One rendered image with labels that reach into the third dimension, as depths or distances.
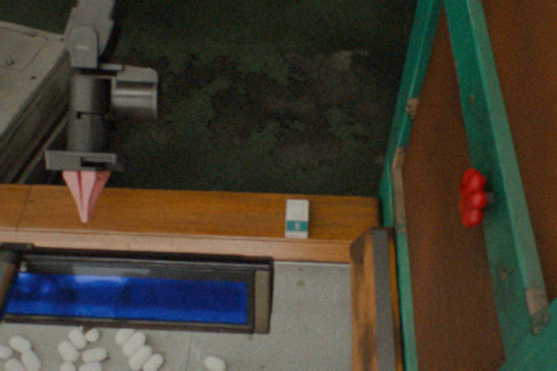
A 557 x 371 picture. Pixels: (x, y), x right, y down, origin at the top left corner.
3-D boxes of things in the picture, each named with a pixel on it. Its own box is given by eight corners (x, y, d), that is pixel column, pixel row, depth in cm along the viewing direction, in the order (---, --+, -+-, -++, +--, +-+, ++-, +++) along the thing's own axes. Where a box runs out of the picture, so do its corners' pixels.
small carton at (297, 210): (286, 205, 102) (286, 198, 101) (308, 206, 102) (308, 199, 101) (285, 237, 99) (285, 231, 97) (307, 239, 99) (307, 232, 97)
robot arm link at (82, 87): (75, 72, 91) (64, 67, 85) (123, 75, 92) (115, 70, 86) (74, 120, 92) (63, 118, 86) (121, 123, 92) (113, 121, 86)
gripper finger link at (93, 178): (94, 225, 86) (97, 157, 86) (43, 222, 86) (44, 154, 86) (109, 219, 93) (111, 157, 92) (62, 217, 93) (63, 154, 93)
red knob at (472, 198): (451, 192, 48) (464, 156, 45) (479, 192, 48) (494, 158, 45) (458, 239, 46) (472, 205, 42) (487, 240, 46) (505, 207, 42)
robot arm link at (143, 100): (86, 33, 92) (70, 24, 84) (164, 37, 93) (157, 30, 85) (84, 115, 94) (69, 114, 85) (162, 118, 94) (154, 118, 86)
